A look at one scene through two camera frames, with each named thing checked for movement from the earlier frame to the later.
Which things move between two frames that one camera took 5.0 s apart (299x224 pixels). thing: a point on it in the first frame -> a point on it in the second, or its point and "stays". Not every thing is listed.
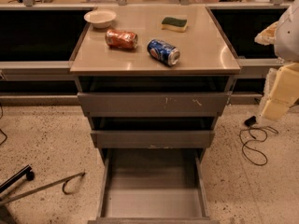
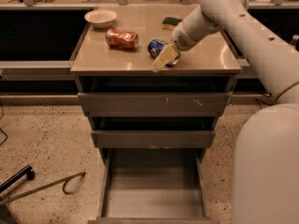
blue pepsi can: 163,52 stays
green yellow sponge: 171,23 stays
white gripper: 288,37 -> 181,38
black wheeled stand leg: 27,170 stays
